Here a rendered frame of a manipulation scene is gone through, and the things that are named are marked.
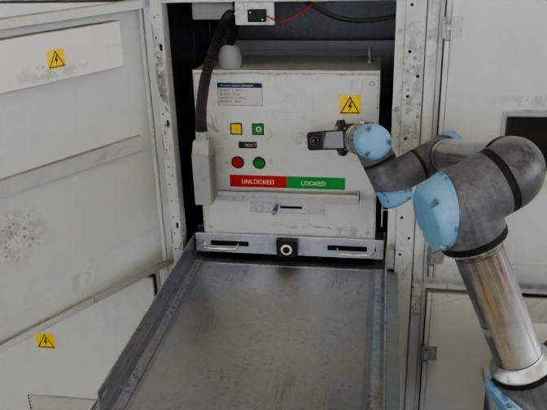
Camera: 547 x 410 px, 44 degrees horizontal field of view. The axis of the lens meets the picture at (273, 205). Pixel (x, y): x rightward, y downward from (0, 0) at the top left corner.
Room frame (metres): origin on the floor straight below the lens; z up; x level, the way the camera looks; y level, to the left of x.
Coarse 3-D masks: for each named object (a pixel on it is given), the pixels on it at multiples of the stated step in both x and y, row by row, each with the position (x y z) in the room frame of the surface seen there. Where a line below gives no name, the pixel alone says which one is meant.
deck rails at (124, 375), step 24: (192, 264) 1.73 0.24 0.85; (168, 288) 1.54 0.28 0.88; (384, 288) 1.56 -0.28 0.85; (168, 312) 1.48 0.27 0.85; (384, 312) 1.37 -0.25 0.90; (144, 336) 1.35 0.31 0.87; (384, 336) 1.25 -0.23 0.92; (120, 360) 1.21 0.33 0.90; (144, 360) 1.28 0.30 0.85; (384, 360) 1.16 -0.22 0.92; (120, 384) 1.19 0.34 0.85; (384, 384) 1.09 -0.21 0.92; (120, 408) 1.12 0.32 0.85; (384, 408) 1.02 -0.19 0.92
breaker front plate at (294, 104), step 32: (288, 96) 1.76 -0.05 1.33; (320, 96) 1.74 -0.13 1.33; (224, 128) 1.79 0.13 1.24; (288, 128) 1.76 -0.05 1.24; (320, 128) 1.74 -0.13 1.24; (224, 160) 1.79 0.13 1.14; (288, 160) 1.76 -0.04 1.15; (320, 160) 1.74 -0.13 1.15; (352, 160) 1.73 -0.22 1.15; (288, 192) 1.76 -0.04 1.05; (320, 192) 1.74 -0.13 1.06; (352, 192) 1.73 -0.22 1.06; (224, 224) 1.79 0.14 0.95; (256, 224) 1.77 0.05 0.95; (288, 224) 1.76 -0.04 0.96; (320, 224) 1.74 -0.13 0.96; (352, 224) 1.73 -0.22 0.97
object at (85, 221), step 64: (128, 0) 1.75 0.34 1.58; (0, 64) 1.44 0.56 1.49; (64, 64) 1.56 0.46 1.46; (128, 64) 1.74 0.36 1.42; (0, 128) 1.45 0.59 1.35; (64, 128) 1.57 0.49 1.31; (128, 128) 1.72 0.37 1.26; (0, 192) 1.41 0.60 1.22; (64, 192) 1.55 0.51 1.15; (128, 192) 1.70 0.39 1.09; (0, 256) 1.40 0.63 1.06; (64, 256) 1.53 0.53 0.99; (128, 256) 1.68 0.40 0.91; (0, 320) 1.38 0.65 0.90
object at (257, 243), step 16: (224, 240) 1.78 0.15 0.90; (240, 240) 1.77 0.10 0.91; (256, 240) 1.76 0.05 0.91; (272, 240) 1.75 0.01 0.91; (304, 240) 1.74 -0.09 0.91; (320, 240) 1.73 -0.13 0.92; (336, 240) 1.72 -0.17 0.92; (352, 240) 1.71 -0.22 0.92; (368, 240) 1.71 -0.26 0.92; (336, 256) 1.72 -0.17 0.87; (352, 256) 1.71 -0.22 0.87
